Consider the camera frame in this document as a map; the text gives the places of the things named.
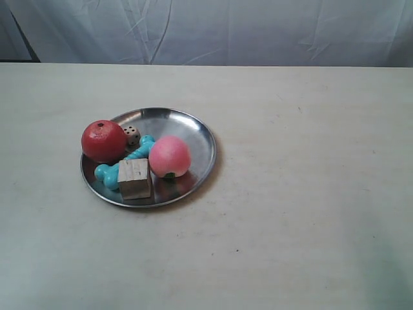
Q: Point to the round steel plate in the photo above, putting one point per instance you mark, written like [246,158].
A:
[158,122]

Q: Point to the pink toy peach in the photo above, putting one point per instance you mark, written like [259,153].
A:
[169,157]

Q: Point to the wooden cube block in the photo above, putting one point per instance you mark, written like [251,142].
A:
[134,179]

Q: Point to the small wooden die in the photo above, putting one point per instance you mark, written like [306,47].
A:
[132,134]

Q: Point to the teal bone toy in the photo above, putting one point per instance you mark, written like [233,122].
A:
[108,174]

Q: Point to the red toy apple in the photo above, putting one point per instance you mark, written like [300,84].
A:
[103,141]

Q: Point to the white backdrop cloth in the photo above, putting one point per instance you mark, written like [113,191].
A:
[236,33]

